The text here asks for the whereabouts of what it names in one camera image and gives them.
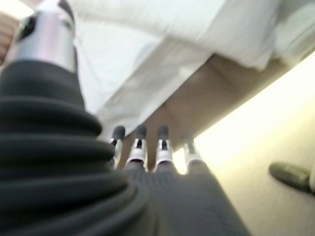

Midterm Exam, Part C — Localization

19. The white duvet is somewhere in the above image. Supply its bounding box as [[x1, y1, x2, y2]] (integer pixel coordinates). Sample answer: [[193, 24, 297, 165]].
[[65, 0, 280, 146]]

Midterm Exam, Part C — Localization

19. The white bed sheet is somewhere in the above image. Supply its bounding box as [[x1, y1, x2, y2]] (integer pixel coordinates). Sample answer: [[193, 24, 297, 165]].
[[273, 0, 315, 65]]

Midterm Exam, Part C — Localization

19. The beige bedspread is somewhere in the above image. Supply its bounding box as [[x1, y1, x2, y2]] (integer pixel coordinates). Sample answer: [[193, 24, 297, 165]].
[[0, 11, 20, 66]]

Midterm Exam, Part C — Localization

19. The brown upholstered bed frame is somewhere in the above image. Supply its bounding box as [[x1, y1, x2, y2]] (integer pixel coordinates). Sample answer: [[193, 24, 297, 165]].
[[115, 53, 303, 173]]

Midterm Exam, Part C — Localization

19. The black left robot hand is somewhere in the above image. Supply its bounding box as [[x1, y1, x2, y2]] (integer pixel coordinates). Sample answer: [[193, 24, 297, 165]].
[[0, 0, 252, 236]]

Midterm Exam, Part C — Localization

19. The silver left robot leg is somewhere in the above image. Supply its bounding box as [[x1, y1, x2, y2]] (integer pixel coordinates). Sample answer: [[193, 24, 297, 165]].
[[269, 161, 315, 194]]

